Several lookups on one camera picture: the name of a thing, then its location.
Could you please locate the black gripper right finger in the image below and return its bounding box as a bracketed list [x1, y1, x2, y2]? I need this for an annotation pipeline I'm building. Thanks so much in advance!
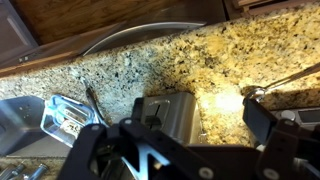
[243, 98, 320, 180]

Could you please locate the grey metal sink basin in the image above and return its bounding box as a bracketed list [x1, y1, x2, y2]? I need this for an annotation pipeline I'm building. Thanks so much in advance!
[0, 96, 46, 156]

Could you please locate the black handled utensil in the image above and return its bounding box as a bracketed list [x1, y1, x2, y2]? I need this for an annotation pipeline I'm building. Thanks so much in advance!
[80, 77, 106, 126]

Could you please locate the clear blue-rimmed plastic container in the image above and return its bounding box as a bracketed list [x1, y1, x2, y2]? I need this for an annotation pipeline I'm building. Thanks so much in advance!
[40, 94, 99, 147]

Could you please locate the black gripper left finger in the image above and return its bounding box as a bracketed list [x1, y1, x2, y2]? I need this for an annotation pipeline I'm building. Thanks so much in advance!
[57, 118, 214, 180]

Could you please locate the silver stovetop appliance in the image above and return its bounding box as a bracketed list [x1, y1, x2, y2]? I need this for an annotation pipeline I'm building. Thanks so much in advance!
[271, 107, 320, 130]

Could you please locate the stainless steel toaster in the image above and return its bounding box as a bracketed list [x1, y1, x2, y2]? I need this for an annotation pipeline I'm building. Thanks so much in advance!
[131, 92, 203, 145]

